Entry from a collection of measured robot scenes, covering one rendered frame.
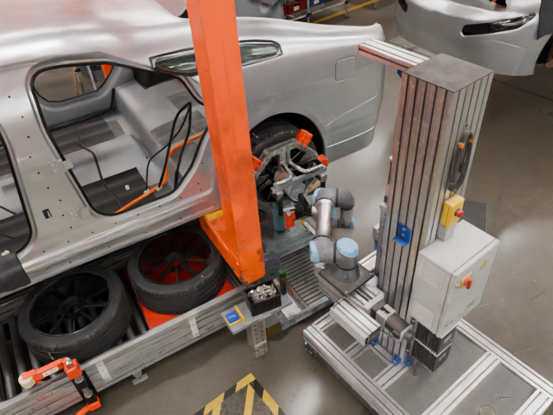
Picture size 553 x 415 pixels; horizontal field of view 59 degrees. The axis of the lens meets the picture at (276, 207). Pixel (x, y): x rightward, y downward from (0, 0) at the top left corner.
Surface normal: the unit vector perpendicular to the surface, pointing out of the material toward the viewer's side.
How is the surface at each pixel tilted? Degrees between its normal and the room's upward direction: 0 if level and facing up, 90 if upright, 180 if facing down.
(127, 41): 34
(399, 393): 0
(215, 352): 0
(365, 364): 0
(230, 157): 90
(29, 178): 87
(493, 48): 91
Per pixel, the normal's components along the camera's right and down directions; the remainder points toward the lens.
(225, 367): -0.06, -0.76
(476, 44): -0.63, 0.52
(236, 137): 0.51, 0.54
